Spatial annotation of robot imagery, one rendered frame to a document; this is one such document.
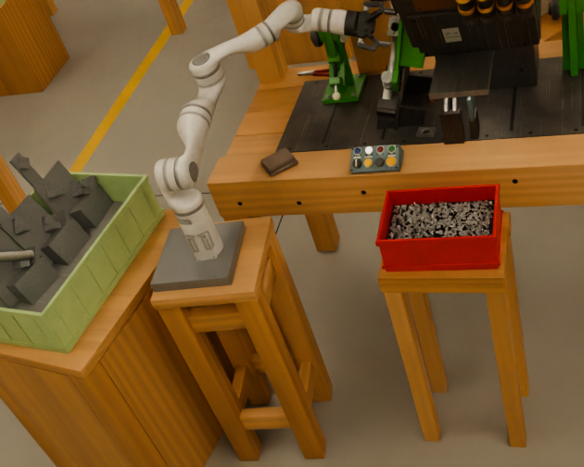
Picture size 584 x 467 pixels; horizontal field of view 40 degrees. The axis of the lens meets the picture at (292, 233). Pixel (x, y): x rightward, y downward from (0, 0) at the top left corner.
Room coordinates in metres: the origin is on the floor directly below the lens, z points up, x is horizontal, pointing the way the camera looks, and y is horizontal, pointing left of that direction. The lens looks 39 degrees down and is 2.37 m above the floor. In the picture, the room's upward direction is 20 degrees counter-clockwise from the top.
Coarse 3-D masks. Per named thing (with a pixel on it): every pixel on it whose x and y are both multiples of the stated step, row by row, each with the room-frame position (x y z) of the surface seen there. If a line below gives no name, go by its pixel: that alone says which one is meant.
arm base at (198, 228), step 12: (204, 204) 1.86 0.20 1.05; (180, 216) 1.84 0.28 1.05; (192, 216) 1.83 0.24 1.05; (204, 216) 1.84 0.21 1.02; (192, 228) 1.83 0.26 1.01; (204, 228) 1.83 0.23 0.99; (216, 228) 1.87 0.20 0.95; (192, 240) 1.83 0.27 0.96; (204, 240) 1.82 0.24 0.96; (216, 240) 1.84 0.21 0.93; (204, 252) 1.83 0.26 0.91; (216, 252) 1.83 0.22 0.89
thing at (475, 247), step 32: (416, 192) 1.76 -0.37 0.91; (448, 192) 1.72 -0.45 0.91; (480, 192) 1.68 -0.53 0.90; (384, 224) 1.69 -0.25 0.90; (416, 224) 1.66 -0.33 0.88; (448, 224) 1.62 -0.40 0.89; (480, 224) 1.58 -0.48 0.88; (384, 256) 1.61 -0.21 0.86; (416, 256) 1.57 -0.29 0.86; (448, 256) 1.54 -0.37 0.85; (480, 256) 1.50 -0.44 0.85
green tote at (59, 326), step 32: (32, 192) 2.39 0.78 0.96; (128, 192) 2.30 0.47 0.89; (128, 224) 2.11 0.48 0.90; (96, 256) 1.97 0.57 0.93; (128, 256) 2.06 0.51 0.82; (64, 288) 1.83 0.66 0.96; (96, 288) 1.92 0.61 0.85; (0, 320) 1.86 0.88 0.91; (32, 320) 1.77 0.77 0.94; (64, 320) 1.79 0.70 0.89; (64, 352) 1.76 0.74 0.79
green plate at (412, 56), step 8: (400, 24) 2.07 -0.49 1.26; (400, 32) 2.07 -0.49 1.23; (400, 40) 2.08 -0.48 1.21; (408, 40) 2.08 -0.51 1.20; (400, 48) 2.09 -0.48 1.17; (408, 48) 2.08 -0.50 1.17; (416, 48) 2.07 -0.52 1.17; (400, 56) 2.09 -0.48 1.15; (408, 56) 2.08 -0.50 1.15; (416, 56) 2.07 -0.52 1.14; (424, 56) 2.06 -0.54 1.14; (400, 64) 2.10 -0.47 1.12; (408, 64) 2.09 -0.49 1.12; (416, 64) 2.07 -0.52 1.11
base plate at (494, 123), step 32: (544, 64) 2.16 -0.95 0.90; (320, 96) 2.44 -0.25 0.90; (416, 96) 2.24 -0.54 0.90; (480, 96) 2.11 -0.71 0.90; (512, 96) 2.06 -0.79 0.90; (544, 96) 2.00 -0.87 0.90; (576, 96) 1.95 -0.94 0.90; (288, 128) 2.32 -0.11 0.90; (320, 128) 2.25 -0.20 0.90; (352, 128) 2.19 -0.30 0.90; (416, 128) 2.07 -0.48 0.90; (480, 128) 1.96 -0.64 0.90; (512, 128) 1.91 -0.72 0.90; (544, 128) 1.85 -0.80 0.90; (576, 128) 1.80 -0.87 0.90
